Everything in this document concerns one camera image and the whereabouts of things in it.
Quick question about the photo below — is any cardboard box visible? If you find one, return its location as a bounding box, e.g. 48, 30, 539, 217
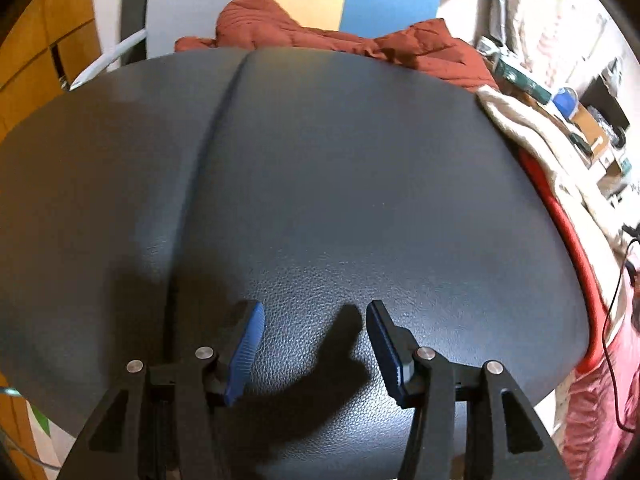
570, 105, 611, 166

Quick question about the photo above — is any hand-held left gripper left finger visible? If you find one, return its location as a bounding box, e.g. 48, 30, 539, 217
60, 300, 266, 480

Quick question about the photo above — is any rust red quilted jacket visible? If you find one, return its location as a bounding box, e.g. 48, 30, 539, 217
175, 0, 501, 93

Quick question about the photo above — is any cream knitted sweater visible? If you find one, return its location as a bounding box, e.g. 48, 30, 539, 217
475, 85, 628, 311

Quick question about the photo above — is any black leather seat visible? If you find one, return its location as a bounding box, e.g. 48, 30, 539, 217
0, 46, 591, 480

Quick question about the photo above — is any white metal bar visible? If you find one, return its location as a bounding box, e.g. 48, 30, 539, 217
69, 29, 148, 92

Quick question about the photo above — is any blue tub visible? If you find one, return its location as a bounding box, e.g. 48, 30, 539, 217
552, 86, 580, 118

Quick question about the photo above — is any green box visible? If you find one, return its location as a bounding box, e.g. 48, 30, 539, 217
492, 55, 553, 103

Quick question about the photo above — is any orange wooden door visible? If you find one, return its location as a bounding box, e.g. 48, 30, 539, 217
0, 0, 103, 141

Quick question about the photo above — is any pale patterned curtain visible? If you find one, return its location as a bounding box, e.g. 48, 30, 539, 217
470, 0, 608, 91

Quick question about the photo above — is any red cloth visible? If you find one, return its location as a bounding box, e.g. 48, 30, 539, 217
517, 152, 613, 376

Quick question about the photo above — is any black cable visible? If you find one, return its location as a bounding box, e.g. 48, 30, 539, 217
602, 237, 640, 433

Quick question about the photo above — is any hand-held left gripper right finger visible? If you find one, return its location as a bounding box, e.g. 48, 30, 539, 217
366, 300, 571, 480

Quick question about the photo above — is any pink cloth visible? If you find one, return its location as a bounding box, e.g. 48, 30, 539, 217
560, 305, 640, 480

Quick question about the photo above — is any black chair frame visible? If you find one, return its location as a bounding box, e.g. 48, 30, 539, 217
120, 0, 156, 68

